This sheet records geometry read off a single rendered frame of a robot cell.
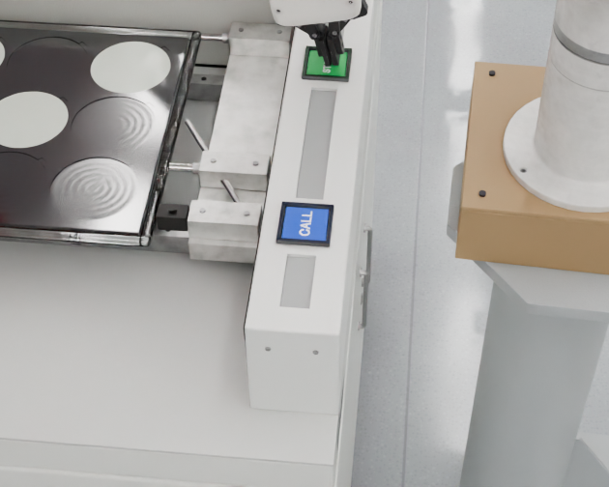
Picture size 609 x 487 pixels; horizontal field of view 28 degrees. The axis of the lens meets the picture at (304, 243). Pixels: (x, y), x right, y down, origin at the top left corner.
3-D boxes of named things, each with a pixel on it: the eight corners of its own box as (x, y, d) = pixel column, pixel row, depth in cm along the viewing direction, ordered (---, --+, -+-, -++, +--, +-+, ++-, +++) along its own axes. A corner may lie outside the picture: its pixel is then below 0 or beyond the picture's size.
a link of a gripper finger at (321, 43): (292, 25, 138) (304, 70, 143) (319, 21, 138) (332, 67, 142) (295, 8, 140) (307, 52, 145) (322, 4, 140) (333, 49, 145)
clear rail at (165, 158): (138, 249, 135) (136, 242, 134) (192, 36, 160) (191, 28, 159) (151, 250, 135) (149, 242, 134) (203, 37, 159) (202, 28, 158)
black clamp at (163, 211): (157, 230, 137) (155, 214, 136) (160, 215, 139) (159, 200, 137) (188, 232, 137) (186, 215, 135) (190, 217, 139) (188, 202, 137)
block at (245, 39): (229, 54, 158) (227, 37, 156) (232, 38, 161) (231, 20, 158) (289, 58, 158) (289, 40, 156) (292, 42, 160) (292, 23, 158)
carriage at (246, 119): (189, 260, 139) (188, 243, 137) (233, 55, 163) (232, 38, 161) (259, 265, 138) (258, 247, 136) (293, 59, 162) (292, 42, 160)
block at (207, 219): (188, 238, 137) (187, 219, 135) (193, 215, 139) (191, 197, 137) (259, 243, 136) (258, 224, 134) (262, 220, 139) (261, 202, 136)
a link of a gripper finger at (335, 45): (321, 21, 138) (333, 67, 142) (348, 18, 137) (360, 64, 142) (323, 4, 140) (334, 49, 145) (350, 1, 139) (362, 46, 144)
